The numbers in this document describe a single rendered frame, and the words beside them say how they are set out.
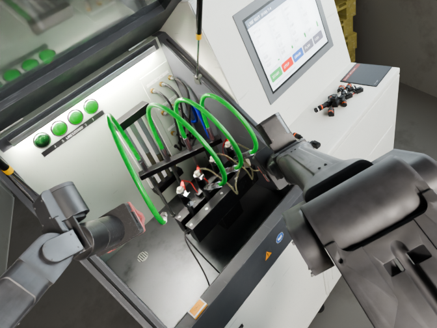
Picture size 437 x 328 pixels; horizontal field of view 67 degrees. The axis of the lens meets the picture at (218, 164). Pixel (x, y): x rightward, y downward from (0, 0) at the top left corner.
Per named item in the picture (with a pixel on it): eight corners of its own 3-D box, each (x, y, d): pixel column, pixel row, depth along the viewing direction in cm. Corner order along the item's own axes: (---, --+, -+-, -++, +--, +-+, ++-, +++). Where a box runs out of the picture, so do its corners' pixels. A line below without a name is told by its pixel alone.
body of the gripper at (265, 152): (272, 140, 79) (284, 133, 72) (297, 175, 79) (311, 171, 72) (251, 155, 78) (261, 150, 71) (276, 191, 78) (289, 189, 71)
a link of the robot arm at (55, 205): (26, 287, 49) (50, 265, 45) (-11, 220, 51) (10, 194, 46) (92, 252, 59) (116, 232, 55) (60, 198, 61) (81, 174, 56)
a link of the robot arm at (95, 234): (69, 269, 52) (96, 250, 51) (47, 232, 52) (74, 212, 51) (93, 257, 58) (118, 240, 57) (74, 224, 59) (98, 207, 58)
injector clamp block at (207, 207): (205, 254, 119) (192, 229, 109) (188, 241, 126) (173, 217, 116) (262, 191, 133) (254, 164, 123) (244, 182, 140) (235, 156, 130)
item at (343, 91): (337, 122, 128) (336, 110, 124) (312, 116, 134) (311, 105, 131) (364, 90, 137) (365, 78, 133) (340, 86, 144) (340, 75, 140)
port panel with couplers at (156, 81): (177, 148, 133) (144, 81, 113) (172, 145, 135) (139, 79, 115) (199, 128, 139) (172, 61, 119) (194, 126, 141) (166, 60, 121)
